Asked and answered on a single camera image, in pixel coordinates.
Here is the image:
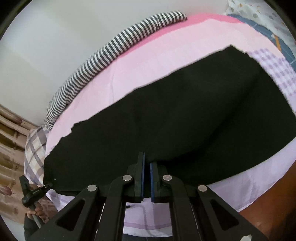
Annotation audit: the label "pink purple checked bedsheet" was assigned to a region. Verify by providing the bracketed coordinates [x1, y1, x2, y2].
[46, 14, 295, 235]

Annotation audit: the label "grey white striped bolster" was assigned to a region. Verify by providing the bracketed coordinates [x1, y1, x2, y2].
[44, 11, 187, 131]

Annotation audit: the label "person left hand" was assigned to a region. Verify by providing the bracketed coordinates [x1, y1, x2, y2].
[26, 202, 49, 223]

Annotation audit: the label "blue checked quilt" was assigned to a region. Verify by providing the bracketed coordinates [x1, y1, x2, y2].
[228, 15, 295, 70]

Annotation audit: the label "plaid pillow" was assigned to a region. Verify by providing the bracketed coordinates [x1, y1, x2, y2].
[23, 126, 49, 186]

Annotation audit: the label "black denim pants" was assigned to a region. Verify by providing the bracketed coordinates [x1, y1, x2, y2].
[43, 47, 295, 195]

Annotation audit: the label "white patterned blanket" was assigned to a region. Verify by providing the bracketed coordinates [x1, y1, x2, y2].
[225, 0, 295, 47]

